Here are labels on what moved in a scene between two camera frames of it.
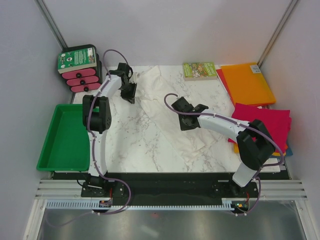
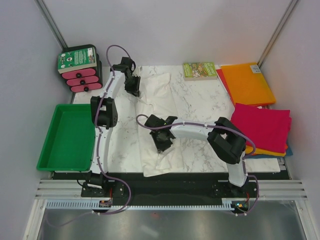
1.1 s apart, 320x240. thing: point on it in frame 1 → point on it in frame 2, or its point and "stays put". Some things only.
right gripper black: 184,127 → 160,147
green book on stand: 70,61 stays put
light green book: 199,71 stays put
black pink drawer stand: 84,80 stays put
